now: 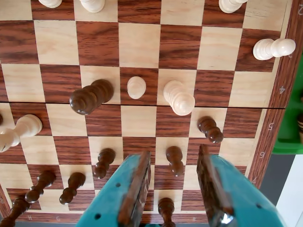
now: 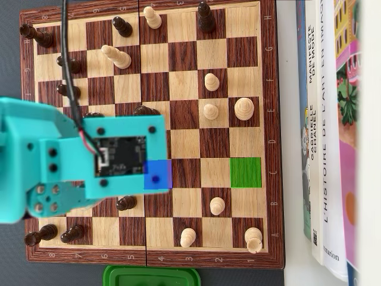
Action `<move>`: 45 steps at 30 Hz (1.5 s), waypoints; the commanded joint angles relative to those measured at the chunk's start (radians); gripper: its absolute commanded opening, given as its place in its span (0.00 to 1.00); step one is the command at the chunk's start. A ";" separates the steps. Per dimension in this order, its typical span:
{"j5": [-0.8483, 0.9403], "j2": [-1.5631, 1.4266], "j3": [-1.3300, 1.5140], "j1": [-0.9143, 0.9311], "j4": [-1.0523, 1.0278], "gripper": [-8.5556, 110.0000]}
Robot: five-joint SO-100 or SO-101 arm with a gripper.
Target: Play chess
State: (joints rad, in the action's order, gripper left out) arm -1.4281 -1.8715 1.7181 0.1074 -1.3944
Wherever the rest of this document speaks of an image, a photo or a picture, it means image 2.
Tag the wooden folding chess board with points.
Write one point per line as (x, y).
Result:
(184, 143)

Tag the tall light wooden chess piece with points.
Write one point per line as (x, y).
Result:
(119, 59)

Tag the tall dark wooden chess piece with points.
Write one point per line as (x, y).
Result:
(206, 22)

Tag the dark pawn bottom left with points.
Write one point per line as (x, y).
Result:
(74, 233)

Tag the dark wooden rook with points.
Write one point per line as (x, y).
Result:
(44, 38)
(47, 232)

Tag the dark wooden queen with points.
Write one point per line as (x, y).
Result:
(143, 111)

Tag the light wooden pawn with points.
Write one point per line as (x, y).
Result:
(217, 206)
(210, 111)
(212, 83)

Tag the dark pawn top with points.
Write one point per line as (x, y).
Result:
(125, 29)

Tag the light wooden rook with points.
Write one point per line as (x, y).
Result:
(253, 238)

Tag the light wooden king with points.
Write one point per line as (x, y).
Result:
(244, 108)

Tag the light wooden bishop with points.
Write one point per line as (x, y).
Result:
(153, 19)

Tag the white Gabrielle Chanel book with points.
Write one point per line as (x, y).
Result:
(315, 134)

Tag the colourful panda mat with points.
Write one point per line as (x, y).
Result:
(302, 89)

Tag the white art history book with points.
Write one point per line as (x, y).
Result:
(332, 178)

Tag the pink colourful illustrated book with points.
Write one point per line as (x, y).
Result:
(348, 149)

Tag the white vertical panel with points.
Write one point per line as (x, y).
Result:
(372, 149)

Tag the teal camera mount with circuit board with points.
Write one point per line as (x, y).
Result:
(125, 125)

